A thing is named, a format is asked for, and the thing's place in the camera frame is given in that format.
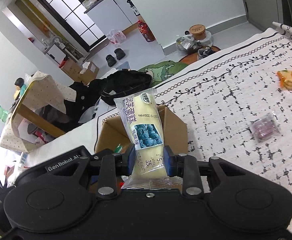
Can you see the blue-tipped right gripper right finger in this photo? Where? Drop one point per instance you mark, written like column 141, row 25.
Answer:
column 189, row 169

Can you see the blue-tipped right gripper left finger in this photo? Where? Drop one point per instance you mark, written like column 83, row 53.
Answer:
column 108, row 166

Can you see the blueberry cream cake pack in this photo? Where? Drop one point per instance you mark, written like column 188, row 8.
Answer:
column 138, row 107

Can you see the purple snack packet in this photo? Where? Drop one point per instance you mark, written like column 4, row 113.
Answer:
column 265, row 127

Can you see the dark green snack packet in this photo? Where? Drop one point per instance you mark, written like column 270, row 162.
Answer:
column 118, row 149

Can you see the brown cardboard box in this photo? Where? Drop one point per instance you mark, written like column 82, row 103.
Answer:
column 150, row 138

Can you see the black clothes pile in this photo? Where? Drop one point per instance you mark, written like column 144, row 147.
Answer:
column 86, row 97

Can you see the black bag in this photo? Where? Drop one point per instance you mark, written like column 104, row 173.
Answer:
column 124, row 83

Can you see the white black patterned cloth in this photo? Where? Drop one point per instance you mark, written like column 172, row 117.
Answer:
column 217, row 97

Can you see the wooden table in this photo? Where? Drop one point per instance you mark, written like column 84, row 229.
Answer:
column 26, row 113

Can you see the green dinosaur rug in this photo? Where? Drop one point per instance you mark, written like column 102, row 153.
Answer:
column 162, row 71

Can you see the small cardboard box with tissue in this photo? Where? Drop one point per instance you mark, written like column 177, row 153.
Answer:
column 88, row 72

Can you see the cream dotted tablecloth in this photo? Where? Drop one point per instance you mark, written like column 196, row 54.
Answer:
column 46, row 91

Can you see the doll figure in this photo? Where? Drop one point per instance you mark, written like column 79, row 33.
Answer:
column 20, row 88

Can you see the clear plastic bag of items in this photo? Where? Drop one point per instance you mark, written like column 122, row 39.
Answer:
column 187, row 44

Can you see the pink water bottle pack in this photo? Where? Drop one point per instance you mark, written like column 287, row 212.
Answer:
column 116, row 37

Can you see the brown lidded jar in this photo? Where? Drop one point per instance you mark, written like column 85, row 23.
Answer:
column 198, row 31

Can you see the red oil bottle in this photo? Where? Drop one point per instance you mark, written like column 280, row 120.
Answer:
column 145, row 31

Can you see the white kitchen cabinet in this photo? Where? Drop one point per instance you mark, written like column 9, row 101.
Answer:
column 112, row 15

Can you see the black framed glass door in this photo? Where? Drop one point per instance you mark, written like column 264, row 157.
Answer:
column 70, row 14

